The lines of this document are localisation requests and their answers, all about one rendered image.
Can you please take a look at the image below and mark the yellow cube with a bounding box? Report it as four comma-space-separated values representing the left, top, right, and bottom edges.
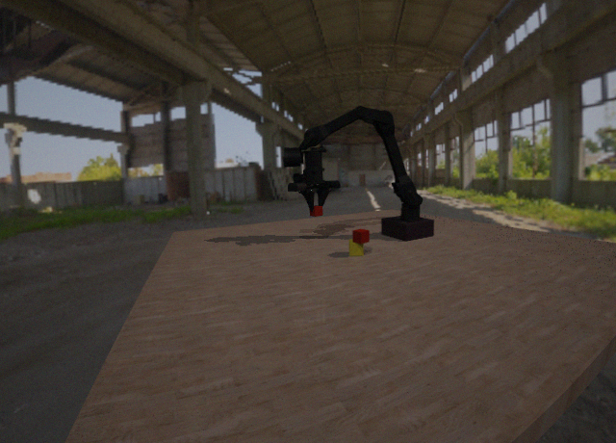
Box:
349, 240, 364, 256

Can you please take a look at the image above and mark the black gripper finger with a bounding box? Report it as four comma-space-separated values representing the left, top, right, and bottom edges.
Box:
316, 190, 332, 206
299, 192, 315, 211

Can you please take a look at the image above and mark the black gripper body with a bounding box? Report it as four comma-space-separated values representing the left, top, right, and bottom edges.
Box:
288, 165, 341, 192

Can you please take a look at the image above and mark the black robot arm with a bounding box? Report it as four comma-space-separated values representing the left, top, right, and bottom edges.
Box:
283, 106, 423, 222

